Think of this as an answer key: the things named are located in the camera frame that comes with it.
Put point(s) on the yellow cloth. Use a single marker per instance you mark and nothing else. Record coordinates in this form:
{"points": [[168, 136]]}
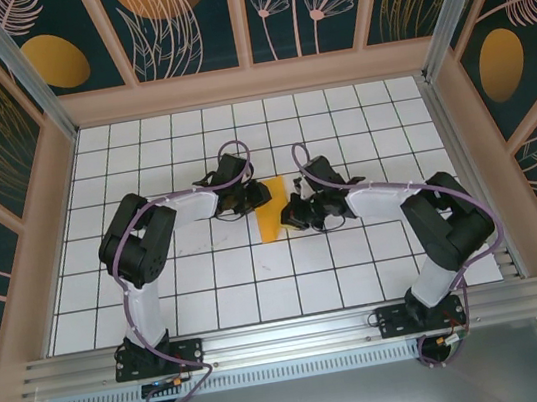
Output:
{"points": [[269, 221]]}

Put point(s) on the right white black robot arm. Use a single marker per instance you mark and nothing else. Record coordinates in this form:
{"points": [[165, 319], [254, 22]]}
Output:
{"points": [[454, 224]]}

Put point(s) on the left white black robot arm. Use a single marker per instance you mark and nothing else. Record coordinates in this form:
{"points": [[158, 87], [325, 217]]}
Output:
{"points": [[138, 240]]}

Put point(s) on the long aluminium mounting rail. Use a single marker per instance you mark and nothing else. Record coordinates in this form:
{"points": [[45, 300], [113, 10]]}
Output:
{"points": [[289, 337]]}

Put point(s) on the aluminium side rail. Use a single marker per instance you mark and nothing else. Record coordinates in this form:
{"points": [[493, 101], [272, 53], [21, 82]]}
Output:
{"points": [[442, 109]]}

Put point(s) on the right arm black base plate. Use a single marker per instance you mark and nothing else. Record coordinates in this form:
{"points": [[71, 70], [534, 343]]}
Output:
{"points": [[392, 321]]}

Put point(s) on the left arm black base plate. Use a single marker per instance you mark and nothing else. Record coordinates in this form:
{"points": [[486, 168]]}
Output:
{"points": [[190, 354]]}

